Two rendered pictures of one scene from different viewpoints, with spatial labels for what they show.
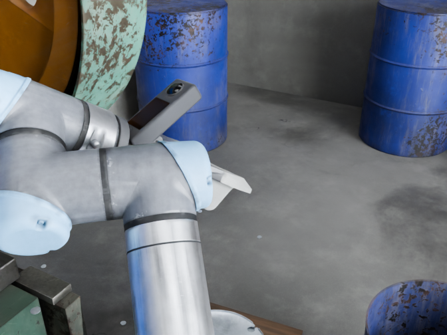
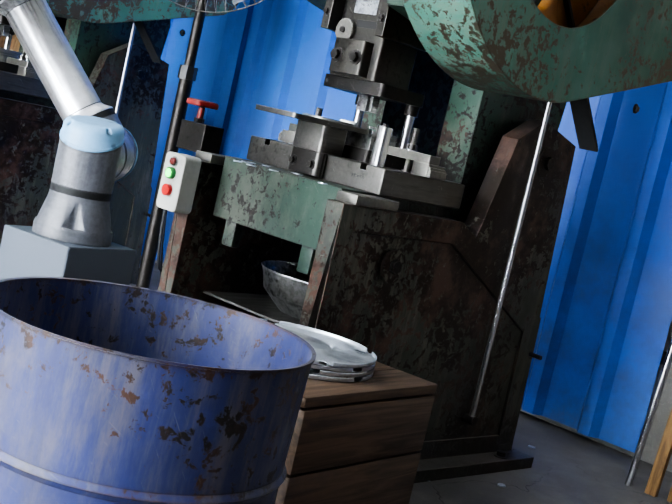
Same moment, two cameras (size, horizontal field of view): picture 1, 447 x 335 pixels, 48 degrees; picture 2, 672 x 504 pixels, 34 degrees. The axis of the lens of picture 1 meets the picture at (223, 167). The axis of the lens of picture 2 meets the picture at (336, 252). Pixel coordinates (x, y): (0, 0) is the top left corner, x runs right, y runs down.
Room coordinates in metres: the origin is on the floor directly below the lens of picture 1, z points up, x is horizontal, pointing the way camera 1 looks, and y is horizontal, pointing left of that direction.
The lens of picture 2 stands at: (1.40, -1.87, 0.76)
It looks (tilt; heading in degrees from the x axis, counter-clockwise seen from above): 6 degrees down; 103
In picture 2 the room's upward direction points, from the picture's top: 13 degrees clockwise
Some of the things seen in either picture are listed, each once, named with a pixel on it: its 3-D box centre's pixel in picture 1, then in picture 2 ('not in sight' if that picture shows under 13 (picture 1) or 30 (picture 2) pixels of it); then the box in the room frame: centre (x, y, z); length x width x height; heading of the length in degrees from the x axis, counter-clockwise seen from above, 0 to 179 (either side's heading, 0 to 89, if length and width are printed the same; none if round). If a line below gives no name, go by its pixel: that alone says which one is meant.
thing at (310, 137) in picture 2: not in sight; (307, 143); (0.73, 0.58, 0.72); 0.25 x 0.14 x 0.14; 61
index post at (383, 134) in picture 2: not in sight; (381, 145); (0.90, 0.54, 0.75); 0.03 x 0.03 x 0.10; 61
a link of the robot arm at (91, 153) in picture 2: not in sight; (89, 152); (0.45, 0.07, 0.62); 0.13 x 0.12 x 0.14; 103
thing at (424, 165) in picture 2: not in sight; (414, 150); (0.96, 0.65, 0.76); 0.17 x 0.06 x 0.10; 151
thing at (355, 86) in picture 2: not in sight; (372, 95); (0.81, 0.74, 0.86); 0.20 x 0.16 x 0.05; 151
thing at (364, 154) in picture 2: not in sight; (359, 153); (0.81, 0.74, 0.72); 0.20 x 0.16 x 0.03; 151
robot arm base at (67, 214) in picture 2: not in sight; (76, 212); (0.45, 0.06, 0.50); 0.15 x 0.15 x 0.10
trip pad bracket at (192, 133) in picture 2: not in sight; (195, 158); (0.43, 0.69, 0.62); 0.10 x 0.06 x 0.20; 151
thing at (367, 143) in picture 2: not in sight; (360, 137); (0.81, 0.73, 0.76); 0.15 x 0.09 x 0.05; 151
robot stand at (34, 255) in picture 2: not in sight; (48, 349); (0.45, 0.06, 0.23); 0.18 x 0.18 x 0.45; 70
